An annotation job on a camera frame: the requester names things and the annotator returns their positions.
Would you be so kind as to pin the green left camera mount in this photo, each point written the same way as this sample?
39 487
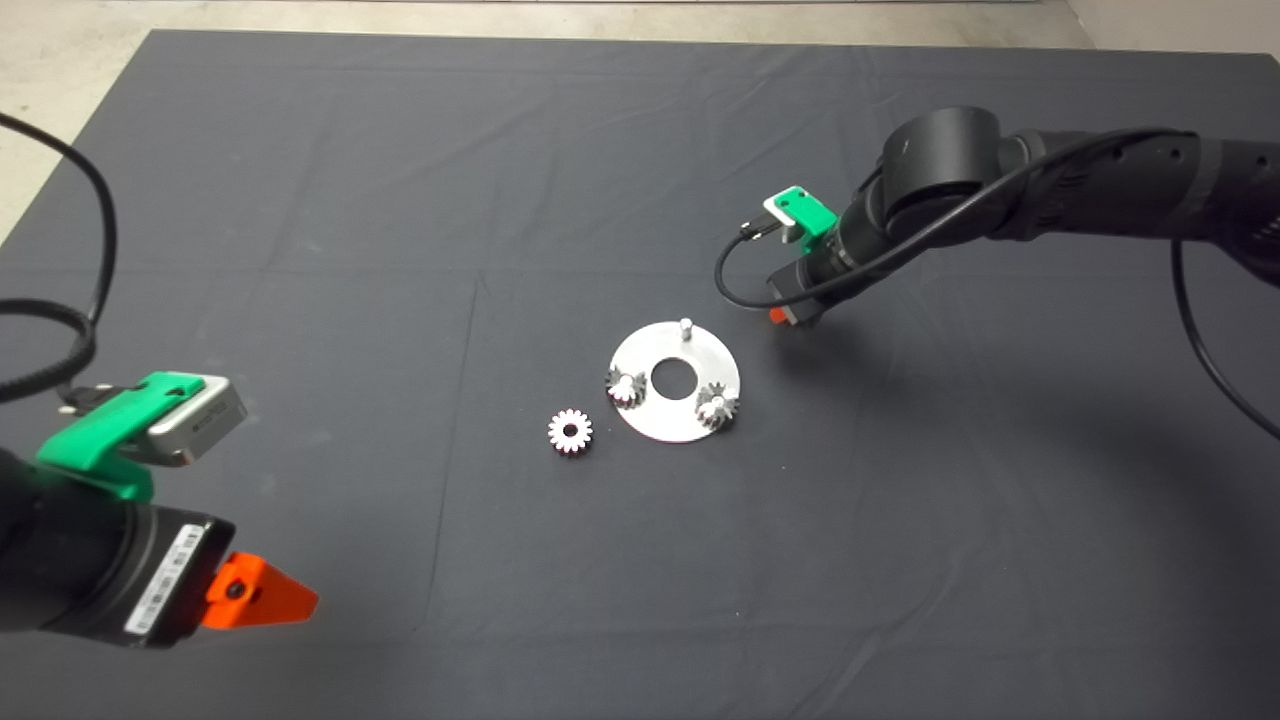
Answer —
88 438

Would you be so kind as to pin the round metal plate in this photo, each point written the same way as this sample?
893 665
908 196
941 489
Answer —
660 425

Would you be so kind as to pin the dark grey table cloth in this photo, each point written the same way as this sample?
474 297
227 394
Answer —
400 200

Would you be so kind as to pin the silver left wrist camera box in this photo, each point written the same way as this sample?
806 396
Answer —
205 418

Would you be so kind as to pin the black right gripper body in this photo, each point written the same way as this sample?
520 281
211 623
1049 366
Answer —
825 275

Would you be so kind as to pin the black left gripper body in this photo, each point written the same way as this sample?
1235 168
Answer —
115 570

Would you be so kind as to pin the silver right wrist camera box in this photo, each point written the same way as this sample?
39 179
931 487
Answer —
775 212

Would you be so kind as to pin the small steel gear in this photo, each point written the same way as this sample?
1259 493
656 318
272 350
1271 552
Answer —
716 408
624 390

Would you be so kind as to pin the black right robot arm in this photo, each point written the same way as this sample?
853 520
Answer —
1080 190

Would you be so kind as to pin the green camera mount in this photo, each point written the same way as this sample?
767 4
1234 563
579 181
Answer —
812 215
88 438

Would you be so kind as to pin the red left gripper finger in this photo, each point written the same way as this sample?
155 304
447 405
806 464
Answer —
262 598

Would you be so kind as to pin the white gear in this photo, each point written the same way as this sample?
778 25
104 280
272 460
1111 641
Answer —
558 430

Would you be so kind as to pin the green right camera mount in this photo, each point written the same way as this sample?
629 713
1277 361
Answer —
812 215

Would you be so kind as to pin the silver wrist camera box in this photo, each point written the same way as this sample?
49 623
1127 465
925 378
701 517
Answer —
775 212
205 418

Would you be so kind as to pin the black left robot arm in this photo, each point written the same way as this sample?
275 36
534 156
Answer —
20 545

